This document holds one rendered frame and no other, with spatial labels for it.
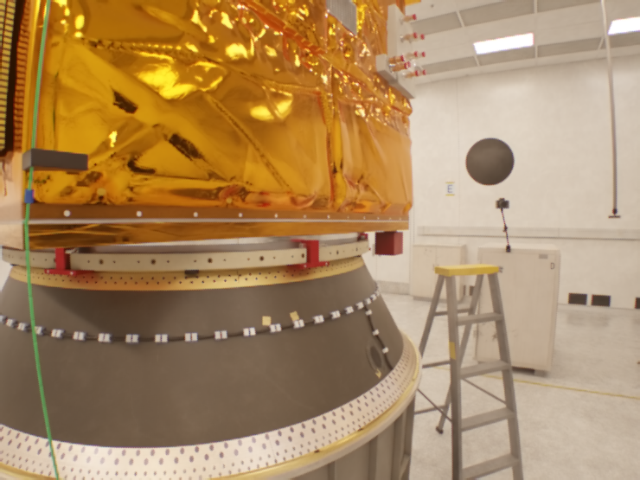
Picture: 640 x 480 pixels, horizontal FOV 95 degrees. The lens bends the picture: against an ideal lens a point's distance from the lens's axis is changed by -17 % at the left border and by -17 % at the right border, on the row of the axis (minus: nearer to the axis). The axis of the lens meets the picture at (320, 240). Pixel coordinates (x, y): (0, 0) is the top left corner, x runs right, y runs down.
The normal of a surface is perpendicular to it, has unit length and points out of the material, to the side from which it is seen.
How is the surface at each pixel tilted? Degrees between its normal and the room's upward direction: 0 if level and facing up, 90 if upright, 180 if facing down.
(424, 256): 90
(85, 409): 62
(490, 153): 90
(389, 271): 90
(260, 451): 43
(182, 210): 90
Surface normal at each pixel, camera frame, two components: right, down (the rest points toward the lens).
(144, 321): 0.15, -0.42
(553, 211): -0.55, 0.04
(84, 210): 0.83, 0.03
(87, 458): 0.04, -0.69
